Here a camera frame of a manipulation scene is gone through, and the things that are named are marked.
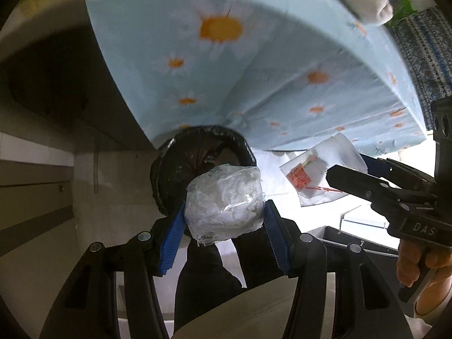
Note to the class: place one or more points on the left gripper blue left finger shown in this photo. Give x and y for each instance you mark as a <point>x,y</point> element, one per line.
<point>171,240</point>

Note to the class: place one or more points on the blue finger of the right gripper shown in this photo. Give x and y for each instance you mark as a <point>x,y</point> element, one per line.
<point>398,173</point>
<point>359,184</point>

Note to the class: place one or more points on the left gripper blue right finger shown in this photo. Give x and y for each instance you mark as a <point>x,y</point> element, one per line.
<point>278,235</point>

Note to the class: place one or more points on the plastic white tissue ball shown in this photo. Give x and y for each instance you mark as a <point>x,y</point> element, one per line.
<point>224,203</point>

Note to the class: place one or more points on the clear plastic bag red label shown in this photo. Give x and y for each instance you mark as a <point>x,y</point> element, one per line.
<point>307,172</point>

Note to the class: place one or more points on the black trash bin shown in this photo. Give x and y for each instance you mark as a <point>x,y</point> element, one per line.
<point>193,152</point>

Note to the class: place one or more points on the person's right hand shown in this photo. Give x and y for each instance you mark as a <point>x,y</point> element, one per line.
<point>413,257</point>

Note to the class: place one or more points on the blue daisy tablecloth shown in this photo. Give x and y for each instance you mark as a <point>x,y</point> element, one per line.
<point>286,74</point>

